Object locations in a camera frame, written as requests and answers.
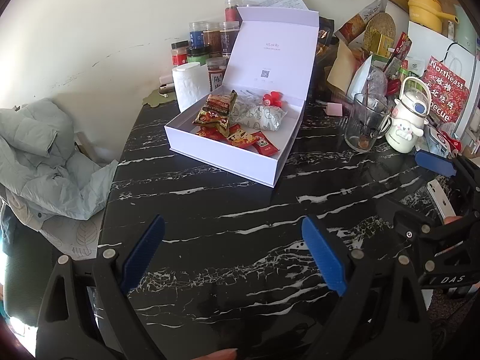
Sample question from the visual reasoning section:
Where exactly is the Heinz ketchup sachet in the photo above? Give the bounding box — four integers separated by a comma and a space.
252, 131, 278, 157

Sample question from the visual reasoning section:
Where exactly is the red yellow snack packet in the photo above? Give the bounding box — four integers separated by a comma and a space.
227, 124, 259, 149

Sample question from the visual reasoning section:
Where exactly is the red gold candy packet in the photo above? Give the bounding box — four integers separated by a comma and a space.
196, 127, 225, 142

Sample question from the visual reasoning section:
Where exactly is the brown triangular snack bag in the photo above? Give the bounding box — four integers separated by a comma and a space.
193, 90, 238, 137

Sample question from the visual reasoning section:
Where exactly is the white smartphone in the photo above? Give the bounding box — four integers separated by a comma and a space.
426, 179, 456, 220

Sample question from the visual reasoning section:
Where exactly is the white cartoon water bottle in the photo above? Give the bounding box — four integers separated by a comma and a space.
385, 76, 432, 154

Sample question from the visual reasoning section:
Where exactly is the red Northeast barbecue bag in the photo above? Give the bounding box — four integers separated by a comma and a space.
422, 56, 470, 123

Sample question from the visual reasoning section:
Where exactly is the glass mug with cartoon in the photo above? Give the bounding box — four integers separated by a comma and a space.
344, 94, 391, 153

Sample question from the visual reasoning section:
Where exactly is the light green puffer jacket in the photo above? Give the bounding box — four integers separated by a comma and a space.
0, 97, 119, 233

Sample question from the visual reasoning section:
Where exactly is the pink small block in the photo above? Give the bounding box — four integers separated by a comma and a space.
325, 102, 343, 117

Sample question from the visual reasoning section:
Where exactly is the brown paper bag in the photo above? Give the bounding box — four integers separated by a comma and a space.
327, 41, 364, 94

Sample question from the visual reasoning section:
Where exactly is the dark snack bag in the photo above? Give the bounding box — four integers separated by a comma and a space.
311, 16, 337, 98

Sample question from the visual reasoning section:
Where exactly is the yellow pot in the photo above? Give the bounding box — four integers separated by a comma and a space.
408, 0, 460, 33

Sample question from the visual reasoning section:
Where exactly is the snack bag with waffle picture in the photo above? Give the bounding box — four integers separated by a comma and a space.
334, 0, 396, 50

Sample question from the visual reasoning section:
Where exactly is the white patterned pouch right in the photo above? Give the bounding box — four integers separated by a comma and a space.
238, 106, 287, 132

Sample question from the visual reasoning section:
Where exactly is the white patterned pouch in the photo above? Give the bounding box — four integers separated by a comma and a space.
229, 94, 262, 126
238, 106, 287, 132

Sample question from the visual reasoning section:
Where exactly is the white patterned pouch left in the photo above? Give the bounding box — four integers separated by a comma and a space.
229, 94, 262, 126

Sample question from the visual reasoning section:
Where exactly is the green leaf coaster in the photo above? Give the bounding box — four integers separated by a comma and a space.
142, 90, 176, 108

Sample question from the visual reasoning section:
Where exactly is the white tissue roll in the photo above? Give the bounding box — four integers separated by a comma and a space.
172, 62, 211, 112

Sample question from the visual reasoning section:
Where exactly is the red chili jar white label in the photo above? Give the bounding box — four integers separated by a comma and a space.
206, 57, 228, 91

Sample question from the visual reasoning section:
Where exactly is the dark label clear jar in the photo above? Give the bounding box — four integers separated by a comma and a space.
220, 21, 240, 57

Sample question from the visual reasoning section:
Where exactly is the red label tall jar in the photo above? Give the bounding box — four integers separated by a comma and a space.
224, 0, 243, 24

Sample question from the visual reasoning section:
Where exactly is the green label black jar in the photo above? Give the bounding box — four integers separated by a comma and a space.
187, 46, 211, 65

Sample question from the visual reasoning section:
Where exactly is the brown label clear jar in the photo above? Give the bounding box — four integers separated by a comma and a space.
203, 22, 222, 56

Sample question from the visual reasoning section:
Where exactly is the blue label clear jar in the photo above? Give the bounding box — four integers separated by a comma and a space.
189, 21, 206, 49

